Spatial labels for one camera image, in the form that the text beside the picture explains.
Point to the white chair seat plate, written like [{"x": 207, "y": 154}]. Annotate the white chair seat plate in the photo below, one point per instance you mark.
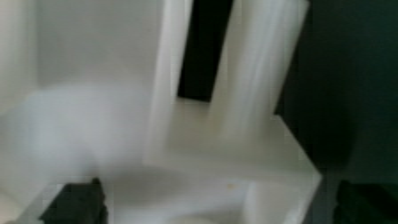
[{"x": 197, "y": 159}]

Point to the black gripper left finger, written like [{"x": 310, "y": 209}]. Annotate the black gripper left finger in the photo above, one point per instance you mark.
[{"x": 77, "y": 207}]

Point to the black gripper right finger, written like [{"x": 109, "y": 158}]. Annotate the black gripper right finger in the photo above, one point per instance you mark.
[{"x": 367, "y": 203}]

